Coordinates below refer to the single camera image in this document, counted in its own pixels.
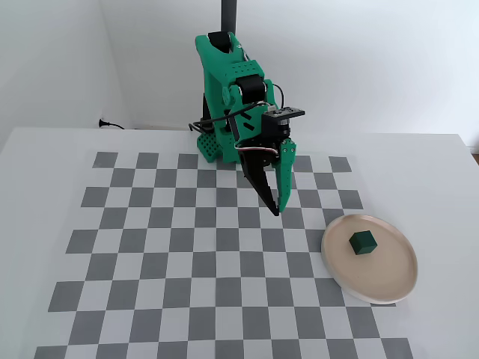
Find grey white checkerboard mat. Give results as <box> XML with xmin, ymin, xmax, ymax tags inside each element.
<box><xmin>35</xmin><ymin>151</ymin><xmax>415</xmax><ymax>359</ymax></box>

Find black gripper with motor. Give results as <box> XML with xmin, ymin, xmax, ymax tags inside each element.
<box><xmin>235</xmin><ymin>113</ymin><xmax>300</xmax><ymax>218</ymax></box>

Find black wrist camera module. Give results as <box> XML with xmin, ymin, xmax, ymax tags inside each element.
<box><xmin>261</xmin><ymin>105</ymin><xmax>307</xmax><ymax>130</ymax></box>

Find beige round plate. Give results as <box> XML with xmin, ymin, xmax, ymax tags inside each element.
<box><xmin>320</xmin><ymin>214</ymin><xmax>419</xmax><ymax>305</ymax></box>

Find black motor cable loop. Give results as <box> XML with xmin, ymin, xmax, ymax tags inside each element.
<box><xmin>272</xmin><ymin>83</ymin><xmax>286</xmax><ymax>110</ymax></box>

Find dark green cube dice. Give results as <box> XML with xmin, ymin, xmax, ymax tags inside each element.
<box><xmin>349</xmin><ymin>230</ymin><xmax>378</xmax><ymax>257</ymax></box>

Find black vertical pole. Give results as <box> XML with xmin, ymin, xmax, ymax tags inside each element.
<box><xmin>220</xmin><ymin>0</ymin><xmax>240</xmax><ymax>34</ymax></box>

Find black power cable with plug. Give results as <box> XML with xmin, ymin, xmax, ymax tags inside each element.
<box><xmin>98</xmin><ymin>118</ymin><xmax>126</xmax><ymax>131</ymax></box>

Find green perforated robot base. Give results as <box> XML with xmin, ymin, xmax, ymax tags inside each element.
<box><xmin>195</xmin><ymin>132</ymin><xmax>222</xmax><ymax>165</ymax></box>

